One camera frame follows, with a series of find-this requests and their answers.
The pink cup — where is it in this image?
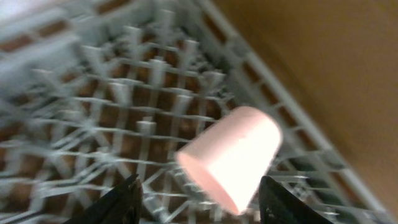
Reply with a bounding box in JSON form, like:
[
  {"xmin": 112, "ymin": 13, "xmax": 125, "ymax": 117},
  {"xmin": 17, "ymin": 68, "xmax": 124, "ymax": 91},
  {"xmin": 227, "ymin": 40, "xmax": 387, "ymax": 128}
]
[{"xmin": 175, "ymin": 106, "xmax": 283, "ymax": 215}]

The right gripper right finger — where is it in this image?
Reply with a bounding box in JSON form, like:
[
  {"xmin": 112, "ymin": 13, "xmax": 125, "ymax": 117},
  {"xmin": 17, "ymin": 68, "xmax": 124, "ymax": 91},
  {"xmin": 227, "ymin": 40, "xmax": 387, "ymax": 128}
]
[{"xmin": 258, "ymin": 175, "xmax": 332, "ymax": 224}]

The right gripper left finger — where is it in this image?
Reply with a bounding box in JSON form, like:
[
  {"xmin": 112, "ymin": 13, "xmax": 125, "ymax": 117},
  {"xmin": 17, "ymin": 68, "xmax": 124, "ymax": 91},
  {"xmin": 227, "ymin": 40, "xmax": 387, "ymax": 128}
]
[{"xmin": 63, "ymin": 174, "xmax": 143, "ymax": 224}]

